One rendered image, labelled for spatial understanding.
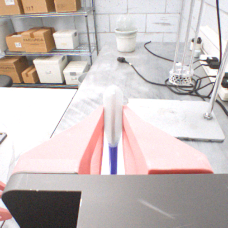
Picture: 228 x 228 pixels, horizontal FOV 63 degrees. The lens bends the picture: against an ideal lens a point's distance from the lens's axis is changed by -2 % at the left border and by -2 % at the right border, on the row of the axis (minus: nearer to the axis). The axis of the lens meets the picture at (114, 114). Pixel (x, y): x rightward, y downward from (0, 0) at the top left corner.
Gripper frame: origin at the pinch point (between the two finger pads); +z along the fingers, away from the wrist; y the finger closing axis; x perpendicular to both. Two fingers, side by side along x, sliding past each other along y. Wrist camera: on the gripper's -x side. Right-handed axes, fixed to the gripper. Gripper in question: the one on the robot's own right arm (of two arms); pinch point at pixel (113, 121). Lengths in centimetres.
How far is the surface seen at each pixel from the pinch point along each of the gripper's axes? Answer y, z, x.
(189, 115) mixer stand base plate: -25, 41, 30
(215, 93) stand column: -30, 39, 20
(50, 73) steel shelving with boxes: 81, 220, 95
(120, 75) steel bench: -4, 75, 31
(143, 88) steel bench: -13, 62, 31
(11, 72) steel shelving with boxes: 137, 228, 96
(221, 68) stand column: -30, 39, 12
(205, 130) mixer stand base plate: -28, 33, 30
